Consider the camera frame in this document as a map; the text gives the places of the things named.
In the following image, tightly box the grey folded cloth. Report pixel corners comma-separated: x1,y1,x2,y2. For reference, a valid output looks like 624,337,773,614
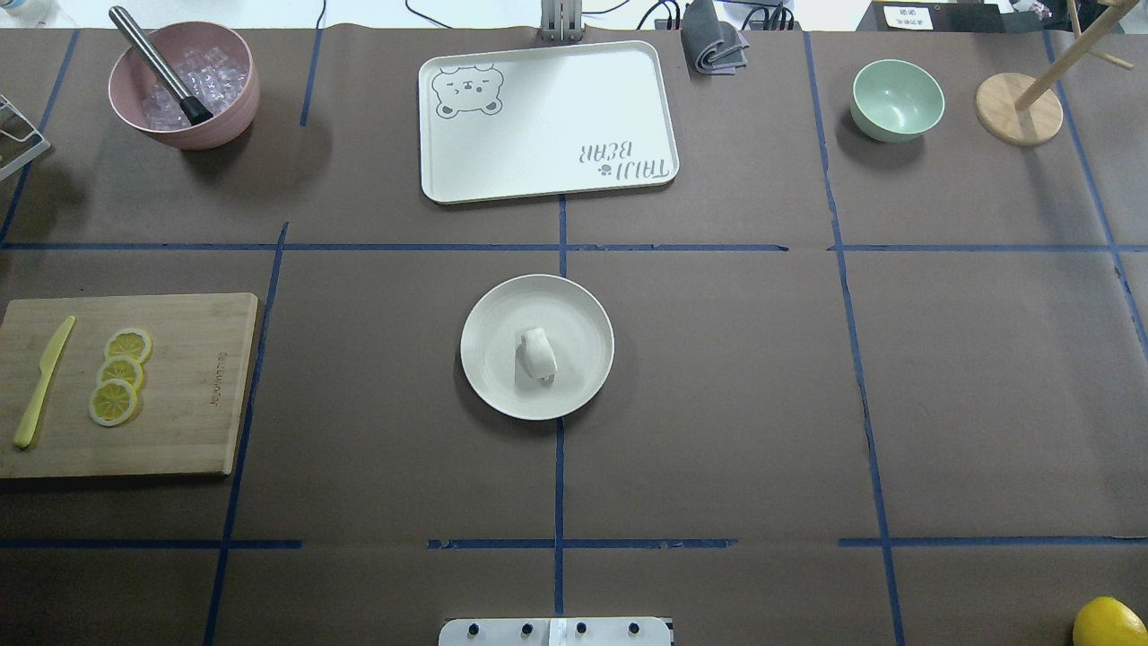
681,1,748,76

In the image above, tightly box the wooden mug stand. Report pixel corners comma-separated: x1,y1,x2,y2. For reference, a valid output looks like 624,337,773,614
974,1,1138,147

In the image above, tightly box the yellow plastic knife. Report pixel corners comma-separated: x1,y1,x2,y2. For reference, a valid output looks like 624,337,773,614
13,316,75,450

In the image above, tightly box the lemon slice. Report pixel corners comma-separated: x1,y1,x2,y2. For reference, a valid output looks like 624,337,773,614
104,327,154,363
96,355,146,391
90,380,139,428

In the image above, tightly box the aluminium frame post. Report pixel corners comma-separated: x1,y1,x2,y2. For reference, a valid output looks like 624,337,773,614
540,0,585,42

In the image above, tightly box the pink bowl with ice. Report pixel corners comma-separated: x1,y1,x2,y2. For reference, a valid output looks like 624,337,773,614
108,22,261,151

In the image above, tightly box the yellow lemon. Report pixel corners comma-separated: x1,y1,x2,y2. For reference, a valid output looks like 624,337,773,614
1073,596,1147,645

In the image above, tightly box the wooden cutting board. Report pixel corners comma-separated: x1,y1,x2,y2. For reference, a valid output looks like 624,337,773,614
1,291,258,478

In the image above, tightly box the white round plate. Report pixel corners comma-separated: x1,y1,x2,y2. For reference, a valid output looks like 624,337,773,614
460,274,615,421

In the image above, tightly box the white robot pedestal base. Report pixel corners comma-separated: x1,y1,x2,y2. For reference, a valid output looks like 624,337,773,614
439,616,675,645

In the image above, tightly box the cream bear tray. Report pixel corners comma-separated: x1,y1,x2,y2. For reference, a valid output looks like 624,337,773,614
418,40,680,205

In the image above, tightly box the metal scoop black tip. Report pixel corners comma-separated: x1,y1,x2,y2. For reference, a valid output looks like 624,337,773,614
108,5,214,126

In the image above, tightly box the green bowl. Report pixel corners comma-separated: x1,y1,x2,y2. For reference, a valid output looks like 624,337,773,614
850,60,946,143

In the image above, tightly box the cup drying rack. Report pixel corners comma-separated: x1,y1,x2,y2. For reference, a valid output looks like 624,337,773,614
1,95,52,181

